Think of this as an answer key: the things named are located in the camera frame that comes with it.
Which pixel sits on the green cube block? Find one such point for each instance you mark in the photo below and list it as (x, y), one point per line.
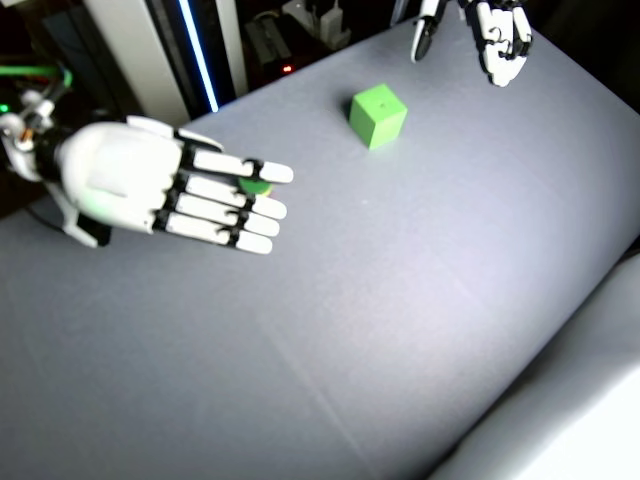
(377, 117)

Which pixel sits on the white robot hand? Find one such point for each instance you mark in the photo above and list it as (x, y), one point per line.
(115, 170)
(492, 45)

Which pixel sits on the black box with red light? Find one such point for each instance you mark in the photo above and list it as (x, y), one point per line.
(286, 70)

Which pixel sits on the white power adapter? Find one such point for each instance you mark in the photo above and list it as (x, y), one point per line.
(327, 22)

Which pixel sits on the grey table cloth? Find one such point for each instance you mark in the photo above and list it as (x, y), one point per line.
(300, 325)

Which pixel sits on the white cabinet with blue light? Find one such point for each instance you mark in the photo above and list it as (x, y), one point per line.
(130, 50)

